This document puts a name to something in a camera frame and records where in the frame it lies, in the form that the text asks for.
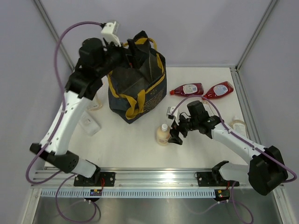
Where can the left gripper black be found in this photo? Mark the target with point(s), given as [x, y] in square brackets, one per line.
[133, 60]

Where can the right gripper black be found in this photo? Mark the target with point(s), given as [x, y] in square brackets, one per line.
[174, 132]

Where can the cream lotion bottle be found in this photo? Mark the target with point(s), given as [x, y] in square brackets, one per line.
[163, 134]

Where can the dark canvas bag yellow handles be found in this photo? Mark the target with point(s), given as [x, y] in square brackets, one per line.
[134, 92]

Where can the red bottle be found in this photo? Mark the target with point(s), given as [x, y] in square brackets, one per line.
[220, 90]
[188, 90]

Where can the clear yellow soap bottle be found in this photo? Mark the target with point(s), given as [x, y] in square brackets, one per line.
[95, 104]

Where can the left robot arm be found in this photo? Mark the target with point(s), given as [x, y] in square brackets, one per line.
[96, 59]

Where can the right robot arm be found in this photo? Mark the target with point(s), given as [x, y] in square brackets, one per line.
[264, 169]

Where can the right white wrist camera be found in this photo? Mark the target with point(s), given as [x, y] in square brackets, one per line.
[173, 114]

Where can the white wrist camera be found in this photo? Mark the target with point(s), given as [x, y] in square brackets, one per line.
[173, 114]
[109, 33]

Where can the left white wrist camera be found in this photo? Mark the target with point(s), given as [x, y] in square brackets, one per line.
[109, 33]

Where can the aluminium mounting rail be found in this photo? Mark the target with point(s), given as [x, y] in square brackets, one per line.
[129, 178]

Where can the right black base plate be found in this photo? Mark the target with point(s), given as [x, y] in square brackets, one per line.
[211, 179]

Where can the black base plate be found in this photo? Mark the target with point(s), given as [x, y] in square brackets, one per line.
[211, 179]
[105, 179]

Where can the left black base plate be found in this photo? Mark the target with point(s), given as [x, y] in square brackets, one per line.
[105, 179]

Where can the left aluminium frame post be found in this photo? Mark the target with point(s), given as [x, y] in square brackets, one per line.
[51, 28]

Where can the aluminium frame post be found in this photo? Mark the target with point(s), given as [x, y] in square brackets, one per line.
[270, 8]
[51, 28]

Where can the slotted cable duct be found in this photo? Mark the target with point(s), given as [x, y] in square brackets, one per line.
[130, 193]

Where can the right aluminium frame post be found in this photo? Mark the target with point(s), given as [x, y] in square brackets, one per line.
[270, 8]

